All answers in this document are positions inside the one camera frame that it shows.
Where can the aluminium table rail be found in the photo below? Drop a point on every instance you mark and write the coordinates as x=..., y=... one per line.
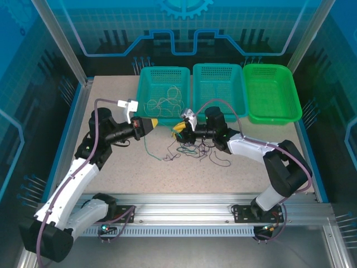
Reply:
x=181, y=206

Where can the aluminium frame post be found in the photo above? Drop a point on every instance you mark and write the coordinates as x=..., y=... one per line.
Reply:
x=64, y=47
x=309, y=36

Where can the aluminium side rail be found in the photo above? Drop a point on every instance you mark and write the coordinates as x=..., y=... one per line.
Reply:
x=81, y=103

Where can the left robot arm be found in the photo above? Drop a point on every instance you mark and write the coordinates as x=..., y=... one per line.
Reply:
x=72, y=178

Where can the teal plastic basket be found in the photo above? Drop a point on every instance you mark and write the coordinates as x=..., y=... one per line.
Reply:
x=164, y=67
x=217, y=65

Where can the green plastic basket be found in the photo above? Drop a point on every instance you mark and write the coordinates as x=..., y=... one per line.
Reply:
x=293, y=92

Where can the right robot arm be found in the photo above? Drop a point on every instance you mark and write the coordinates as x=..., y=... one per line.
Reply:
x=251, y=146

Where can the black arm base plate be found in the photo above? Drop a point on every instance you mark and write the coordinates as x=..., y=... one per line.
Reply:
x=242, y=213
x=125, y=212

